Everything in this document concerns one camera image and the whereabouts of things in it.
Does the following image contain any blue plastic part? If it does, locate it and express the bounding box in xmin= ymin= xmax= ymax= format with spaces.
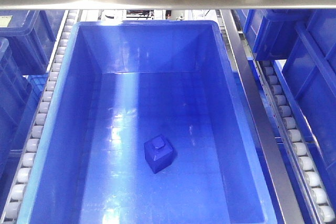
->
xmin=144 ymin=134 xmax=175 ymax=174

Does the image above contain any large blue target bin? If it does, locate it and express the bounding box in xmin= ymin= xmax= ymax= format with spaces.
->
xmin=17 ymin=20 xmax=277 ymax=223

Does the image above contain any blue bin right back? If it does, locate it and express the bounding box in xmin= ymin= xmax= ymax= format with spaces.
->
xmin=234 ymin=9 xmax=312 ymax=61

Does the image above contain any blue bin right front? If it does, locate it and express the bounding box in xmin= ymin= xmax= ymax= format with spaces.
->
xmin=272 ymin=9 xmax=336 ymax=183

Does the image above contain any blue bin left front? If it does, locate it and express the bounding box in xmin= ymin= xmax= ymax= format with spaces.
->
xmin=1 ymin=37 xmax=48 ymax=179

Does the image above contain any blue bin left back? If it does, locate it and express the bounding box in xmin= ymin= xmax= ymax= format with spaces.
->
xmin=1 ymin=10 xmax=65 ymax=75

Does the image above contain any right white roller track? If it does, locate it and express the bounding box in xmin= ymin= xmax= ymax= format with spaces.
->
xmin=254 ymin=61 xmax=335 ymax=223

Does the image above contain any white roller track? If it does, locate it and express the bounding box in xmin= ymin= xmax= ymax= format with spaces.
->
xmin=254 ymin=61 xmax=335 ymax=223
xmin=1 ymin=9 xmax=82 ymax=223

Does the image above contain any left white roller track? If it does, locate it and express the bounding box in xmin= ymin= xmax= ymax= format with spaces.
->
xmin=1 ymin=9 xmax=82 ymax=223

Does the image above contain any steel divider rail right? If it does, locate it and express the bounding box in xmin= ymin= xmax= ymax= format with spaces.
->
xmin=220 ymin=9 xmax=304 ymax=223

